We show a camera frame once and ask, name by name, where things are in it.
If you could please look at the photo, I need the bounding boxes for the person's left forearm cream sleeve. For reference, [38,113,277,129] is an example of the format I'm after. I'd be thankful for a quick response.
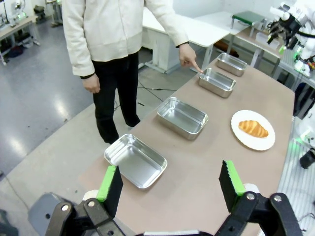
[155,4,190,49]

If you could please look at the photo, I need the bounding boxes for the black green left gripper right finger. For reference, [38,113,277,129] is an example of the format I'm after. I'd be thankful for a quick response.
[215,160,303,236]

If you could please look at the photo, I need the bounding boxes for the shallow steel rectangular container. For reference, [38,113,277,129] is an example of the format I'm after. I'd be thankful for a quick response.
[157,96,210,141]
[104,133,168,189]
[216,52,248,77]
[197,67,237,99]

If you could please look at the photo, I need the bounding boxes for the person's right forearm cream sleeve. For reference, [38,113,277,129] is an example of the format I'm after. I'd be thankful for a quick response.
[64,27,96,79]

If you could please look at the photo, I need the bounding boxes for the brown topped side table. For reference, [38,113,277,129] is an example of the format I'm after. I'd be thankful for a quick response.
[233,24,286,79]

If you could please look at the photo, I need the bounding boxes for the person's left hand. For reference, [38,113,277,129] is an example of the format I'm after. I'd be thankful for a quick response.
[178,43,204,73]

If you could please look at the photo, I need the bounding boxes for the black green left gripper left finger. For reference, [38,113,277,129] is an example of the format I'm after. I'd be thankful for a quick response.
[45,166,124,236]

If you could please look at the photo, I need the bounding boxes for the person's right hand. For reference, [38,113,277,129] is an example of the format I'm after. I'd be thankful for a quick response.
[82,73,101,94]

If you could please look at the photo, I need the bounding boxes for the golden croissant bread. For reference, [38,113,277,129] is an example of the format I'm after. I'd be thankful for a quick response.
[238,119,269,138]

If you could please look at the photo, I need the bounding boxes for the clear plastic box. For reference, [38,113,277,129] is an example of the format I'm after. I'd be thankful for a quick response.
[255,32,281,49]

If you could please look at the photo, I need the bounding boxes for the black cylinder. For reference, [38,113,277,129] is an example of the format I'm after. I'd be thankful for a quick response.
[299,147,315,170]

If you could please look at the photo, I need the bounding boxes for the black floor cable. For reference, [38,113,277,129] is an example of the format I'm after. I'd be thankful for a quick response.
[136,78,176,108]

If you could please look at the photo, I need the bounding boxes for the white office desk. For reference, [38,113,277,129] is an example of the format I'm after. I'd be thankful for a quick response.
[141,6,237,74]

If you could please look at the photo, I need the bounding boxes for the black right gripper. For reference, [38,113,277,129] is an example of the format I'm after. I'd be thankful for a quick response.
[266,14,302,54]

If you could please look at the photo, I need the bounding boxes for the wooden workbench with white legs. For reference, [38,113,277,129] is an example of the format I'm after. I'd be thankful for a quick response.
[0,18,41,66]

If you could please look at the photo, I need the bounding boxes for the green topped white stool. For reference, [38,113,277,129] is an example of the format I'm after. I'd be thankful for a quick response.
[231,10,266,38]

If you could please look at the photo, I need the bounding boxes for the black trousers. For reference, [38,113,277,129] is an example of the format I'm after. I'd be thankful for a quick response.
[91,50,141,145]

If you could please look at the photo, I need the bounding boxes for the cream jacket torso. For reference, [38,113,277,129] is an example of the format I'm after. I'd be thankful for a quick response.
[61,0,163,62]

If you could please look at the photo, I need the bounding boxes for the white scalloped plate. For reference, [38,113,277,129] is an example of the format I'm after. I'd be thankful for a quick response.
[230,110,276,151]

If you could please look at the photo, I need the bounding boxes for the white housing with green light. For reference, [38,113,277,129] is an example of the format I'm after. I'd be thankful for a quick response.
[294,118,315,149]

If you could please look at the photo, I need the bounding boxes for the grey robot mount plate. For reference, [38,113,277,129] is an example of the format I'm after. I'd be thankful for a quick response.
[28,192,83,236]

